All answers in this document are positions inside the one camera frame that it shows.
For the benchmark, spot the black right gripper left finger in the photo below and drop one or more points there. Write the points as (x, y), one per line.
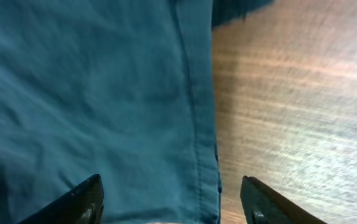
(83, 204)

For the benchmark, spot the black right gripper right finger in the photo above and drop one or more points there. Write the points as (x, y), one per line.
(264, 205)

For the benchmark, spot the dark blue shorts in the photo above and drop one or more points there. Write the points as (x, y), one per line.
(118, 88)

